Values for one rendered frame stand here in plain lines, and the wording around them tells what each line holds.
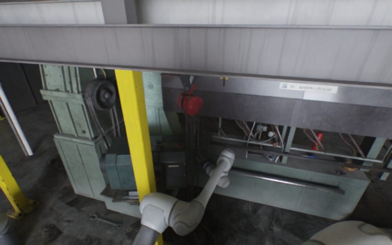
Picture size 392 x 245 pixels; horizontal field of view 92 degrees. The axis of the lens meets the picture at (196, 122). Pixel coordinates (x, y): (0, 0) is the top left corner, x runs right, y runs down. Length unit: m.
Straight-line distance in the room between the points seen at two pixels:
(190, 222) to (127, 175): 1.07
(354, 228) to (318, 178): 1.70
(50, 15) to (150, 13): 0.86
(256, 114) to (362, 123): 0.88
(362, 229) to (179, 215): 0.68
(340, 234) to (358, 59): 0.62
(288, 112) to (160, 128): 1.42
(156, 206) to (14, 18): 1.92
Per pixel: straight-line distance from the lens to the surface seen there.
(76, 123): 2.24
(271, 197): 2.49
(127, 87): 1.06
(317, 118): 2.02
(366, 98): 2.08
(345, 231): 0.63
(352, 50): 0.94
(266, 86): 1.86
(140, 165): 1.30
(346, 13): 1.36
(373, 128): 2.21
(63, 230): 2.63
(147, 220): 1.06
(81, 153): 2.37
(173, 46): 0.94
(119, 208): 2.47
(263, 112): 1.93
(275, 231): 2.40
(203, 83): 1.91
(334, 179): 2.37
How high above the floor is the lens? 1.89
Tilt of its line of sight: 27 degrees down
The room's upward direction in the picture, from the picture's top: straight up
